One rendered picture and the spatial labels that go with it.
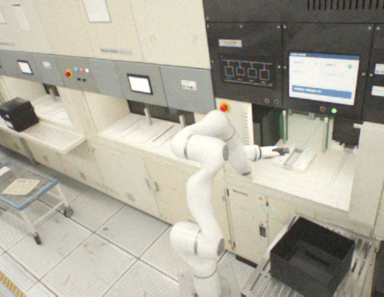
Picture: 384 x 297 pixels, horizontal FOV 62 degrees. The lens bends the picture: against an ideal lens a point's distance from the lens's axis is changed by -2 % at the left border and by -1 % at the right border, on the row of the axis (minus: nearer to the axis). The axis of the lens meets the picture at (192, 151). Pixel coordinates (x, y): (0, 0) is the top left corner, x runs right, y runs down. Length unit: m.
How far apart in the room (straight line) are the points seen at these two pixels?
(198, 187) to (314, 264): 0.78
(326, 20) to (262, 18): 0.27
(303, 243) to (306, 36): 1.01
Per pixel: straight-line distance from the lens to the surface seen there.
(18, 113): 3.64
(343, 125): 2.19
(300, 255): 1.77
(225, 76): 1.72
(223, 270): 1.72
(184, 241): 1.34
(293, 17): 1.48
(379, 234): 1.92
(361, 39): 1.42
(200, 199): 1.24
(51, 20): 2.71
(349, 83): 1.49
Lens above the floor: 2.15
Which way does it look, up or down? 33 degrees down
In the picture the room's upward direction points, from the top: 11 degrees counter-clockwise
